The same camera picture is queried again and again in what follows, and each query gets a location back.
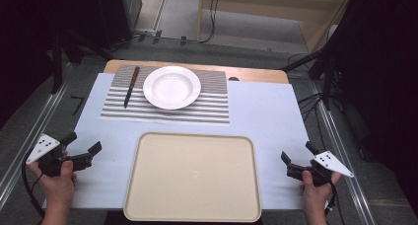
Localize knife with brown handle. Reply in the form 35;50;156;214
123;65;141;110

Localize white table cover sheet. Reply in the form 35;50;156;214
42;72;314;210

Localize black hanging cable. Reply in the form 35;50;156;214
198;0;221;44

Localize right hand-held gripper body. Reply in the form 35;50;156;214
286;150;355;188

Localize beige plastic tray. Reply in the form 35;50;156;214
122;131;263;223

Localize black floor cables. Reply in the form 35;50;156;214
297;92;330;154

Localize small black angled tool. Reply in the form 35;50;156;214
71;95;86;117

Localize striped grey placemat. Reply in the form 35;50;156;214
100;64;231;124

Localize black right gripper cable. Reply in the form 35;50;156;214
324;181;339;218

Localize dark cabinet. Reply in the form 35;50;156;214
95;0;143;50

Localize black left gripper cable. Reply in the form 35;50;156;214
21;159;47;219

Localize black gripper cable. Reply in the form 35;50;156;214
324;181;339;218
21;159;47;219

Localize black metal stand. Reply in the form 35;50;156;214
281;37;341;112
48;30;110;95

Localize aluminium floor rail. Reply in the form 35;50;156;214
310;81;377;225
0;62;74;210

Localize person's left hand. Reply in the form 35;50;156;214
27;159;79;210

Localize person's right hand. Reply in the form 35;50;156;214
298;170;343;213

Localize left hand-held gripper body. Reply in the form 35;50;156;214
26;133;94;179

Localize wooden shelf unit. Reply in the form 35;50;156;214
196;0;355;54

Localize white round plate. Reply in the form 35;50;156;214
142;65;202;111

